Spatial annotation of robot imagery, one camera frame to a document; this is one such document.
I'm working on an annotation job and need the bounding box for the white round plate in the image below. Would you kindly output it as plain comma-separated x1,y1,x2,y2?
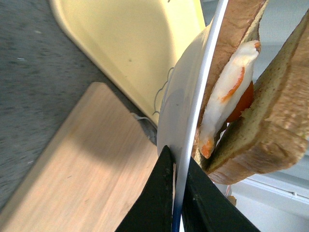
157,0,228,232

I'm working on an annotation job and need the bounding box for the bread slice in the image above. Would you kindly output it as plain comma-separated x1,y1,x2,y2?
206,14,309,185
191,0,268,161

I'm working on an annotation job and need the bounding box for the yellow bear tray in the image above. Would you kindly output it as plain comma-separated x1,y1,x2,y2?
50,0,205,123

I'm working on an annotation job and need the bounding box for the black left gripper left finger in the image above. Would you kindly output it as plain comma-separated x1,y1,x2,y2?
116,146,174,232

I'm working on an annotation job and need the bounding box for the wooden cutting board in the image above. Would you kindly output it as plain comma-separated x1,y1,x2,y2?
0,82,157,232

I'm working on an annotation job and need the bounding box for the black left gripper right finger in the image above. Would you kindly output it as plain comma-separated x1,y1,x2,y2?
182,159,259,232

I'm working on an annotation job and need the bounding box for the red tomato slice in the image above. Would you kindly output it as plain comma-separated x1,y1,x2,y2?
226,81,254,123

